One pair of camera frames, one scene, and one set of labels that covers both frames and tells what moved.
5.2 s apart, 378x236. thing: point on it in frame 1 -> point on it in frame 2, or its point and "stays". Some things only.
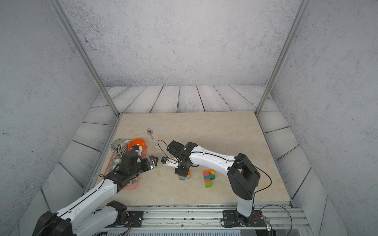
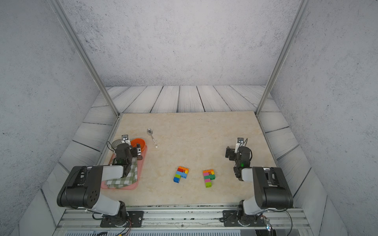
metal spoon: [150, 132] stays
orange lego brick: [207, 171] stays
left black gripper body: [143, 166] -> [134, 152]
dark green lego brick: [211, 176] stays
